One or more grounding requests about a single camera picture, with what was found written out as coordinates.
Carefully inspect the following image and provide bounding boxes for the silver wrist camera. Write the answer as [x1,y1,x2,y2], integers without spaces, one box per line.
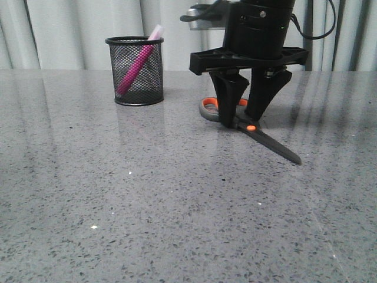
[180,1,230,30]

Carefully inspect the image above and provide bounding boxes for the pink highlighter pen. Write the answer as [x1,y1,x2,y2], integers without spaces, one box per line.
[115,24,164,96]

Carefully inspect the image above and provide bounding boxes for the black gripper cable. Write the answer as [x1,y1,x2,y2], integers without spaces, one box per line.
[290,0,336,40]

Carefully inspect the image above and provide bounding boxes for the black mesh pen cup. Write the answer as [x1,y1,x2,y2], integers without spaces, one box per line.
[105,36,164,106]

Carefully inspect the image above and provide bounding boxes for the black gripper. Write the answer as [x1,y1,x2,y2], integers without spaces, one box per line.
[189,1,309,128]

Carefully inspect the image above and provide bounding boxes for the grey orange scissors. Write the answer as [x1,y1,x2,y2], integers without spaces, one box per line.
[199,97,302,164]

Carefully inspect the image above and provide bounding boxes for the grey curtain backdrop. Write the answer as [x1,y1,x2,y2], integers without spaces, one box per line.
[1,1,376,71]

